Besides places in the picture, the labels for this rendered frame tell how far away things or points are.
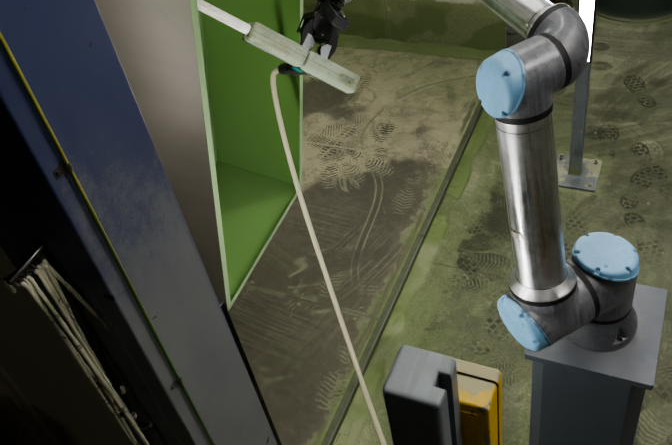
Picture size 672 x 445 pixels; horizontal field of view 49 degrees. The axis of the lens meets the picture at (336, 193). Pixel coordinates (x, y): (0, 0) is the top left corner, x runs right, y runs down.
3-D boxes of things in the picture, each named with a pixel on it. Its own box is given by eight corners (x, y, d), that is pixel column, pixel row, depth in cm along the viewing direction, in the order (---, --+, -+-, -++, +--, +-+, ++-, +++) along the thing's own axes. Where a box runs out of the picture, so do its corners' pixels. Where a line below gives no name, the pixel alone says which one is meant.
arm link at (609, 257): (647, 302, 182) (657, 254, 170) (592, 335, 177) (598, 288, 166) (602, 264, 193) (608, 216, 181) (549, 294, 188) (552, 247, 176)
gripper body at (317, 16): (318, 47, 192) (335, 5, 193) (334, 45, 184) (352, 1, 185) (294, 34, 188) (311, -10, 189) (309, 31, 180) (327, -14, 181)
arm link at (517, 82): (597, 334, 175) (578, 41, 135) (538, 370, 171) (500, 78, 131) (553, 300, 188) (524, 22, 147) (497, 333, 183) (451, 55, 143)
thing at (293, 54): (323, 79, 203) (366, 76, 183) (316, 96, 203) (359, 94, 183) (159, -5, 180) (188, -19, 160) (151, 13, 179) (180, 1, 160)
